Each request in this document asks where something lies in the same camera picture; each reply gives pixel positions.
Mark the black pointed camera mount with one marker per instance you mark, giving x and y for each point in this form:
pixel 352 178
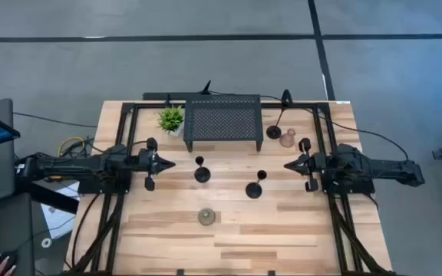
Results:
pixel 206 90

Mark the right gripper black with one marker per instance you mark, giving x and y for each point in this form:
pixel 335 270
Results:
pixel 316 164

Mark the dark grey desk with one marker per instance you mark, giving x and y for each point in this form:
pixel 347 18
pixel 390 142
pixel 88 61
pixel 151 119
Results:
pixel 14 230

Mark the white tape roll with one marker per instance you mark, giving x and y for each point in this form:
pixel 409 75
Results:
pixel 43 242

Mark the white paper sheet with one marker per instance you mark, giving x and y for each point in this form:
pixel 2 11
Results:
pixel 58 218

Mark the pink ribbed glass candle holder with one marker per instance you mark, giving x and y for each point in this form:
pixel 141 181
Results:
pixel 287 140

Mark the black clamp mount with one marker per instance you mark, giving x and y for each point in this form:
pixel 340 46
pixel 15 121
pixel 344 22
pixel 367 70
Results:
pixel 286 96

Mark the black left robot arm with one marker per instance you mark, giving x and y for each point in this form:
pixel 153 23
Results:
pixel 90 165

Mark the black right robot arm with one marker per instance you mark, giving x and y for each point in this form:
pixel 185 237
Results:
pixel 359 165

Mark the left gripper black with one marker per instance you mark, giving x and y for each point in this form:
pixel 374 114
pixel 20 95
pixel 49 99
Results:
pixel 148 161

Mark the black bar behind table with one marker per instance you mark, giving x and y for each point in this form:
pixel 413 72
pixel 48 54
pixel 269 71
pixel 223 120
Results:
pixel 156 96

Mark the black computer mouse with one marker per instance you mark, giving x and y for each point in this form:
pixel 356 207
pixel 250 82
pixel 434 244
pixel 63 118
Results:
pixel 9 260

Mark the black metal candlestick holder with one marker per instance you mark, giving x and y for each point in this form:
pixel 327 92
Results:
pixel 273 132
pixel 253 190
pixel 202 175

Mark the black perforated metal shelf riser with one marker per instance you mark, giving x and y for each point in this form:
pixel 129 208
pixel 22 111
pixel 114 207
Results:
pixel 223 122

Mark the olive round coaster disc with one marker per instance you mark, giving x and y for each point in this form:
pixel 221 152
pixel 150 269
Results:
pixel 206 217

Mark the black desk leg bar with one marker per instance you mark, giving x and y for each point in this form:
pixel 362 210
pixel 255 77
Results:
pixel 52 199

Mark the artificial green plant white pot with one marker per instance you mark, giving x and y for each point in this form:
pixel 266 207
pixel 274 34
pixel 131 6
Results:
pixel 171 119

